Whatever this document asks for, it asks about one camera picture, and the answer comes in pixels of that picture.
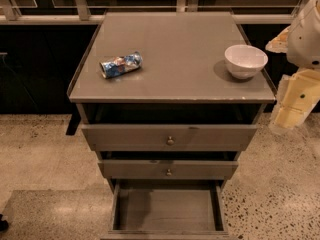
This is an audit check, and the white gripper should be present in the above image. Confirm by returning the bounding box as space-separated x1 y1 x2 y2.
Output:
265 0 320 134

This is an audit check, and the blue silver redbull can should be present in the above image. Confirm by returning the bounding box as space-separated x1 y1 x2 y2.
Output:
100 52 143 79

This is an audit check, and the grey drawer cabinet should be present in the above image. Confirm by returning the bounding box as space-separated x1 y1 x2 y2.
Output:
66 11 278 240

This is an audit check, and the brass top drawer knob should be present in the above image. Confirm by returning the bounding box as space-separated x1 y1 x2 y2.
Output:
166 136 175 146

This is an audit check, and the brass drawer knob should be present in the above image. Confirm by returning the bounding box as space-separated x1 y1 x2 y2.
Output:
166 136 175 146
166 169 172 177

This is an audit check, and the brass middle drawer knob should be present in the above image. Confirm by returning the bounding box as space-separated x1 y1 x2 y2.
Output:
166 169 172 177

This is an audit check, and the grey middle drawer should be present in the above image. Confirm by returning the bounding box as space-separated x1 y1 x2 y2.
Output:
98 160 238 180

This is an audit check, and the grey top drawer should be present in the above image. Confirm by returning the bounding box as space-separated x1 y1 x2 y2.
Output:
82 124 257 152

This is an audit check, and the grey open bottom drawer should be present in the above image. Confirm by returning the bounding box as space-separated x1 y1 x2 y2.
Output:
101 180 232 240

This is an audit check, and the white ceramic bowl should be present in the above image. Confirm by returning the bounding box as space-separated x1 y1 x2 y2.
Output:
224 44 268 79

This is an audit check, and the black object on floor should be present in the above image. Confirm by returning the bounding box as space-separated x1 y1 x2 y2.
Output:
0 214 9 231

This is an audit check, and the white window railing frame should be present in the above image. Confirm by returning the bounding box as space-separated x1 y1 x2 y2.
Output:
0 0 309 25

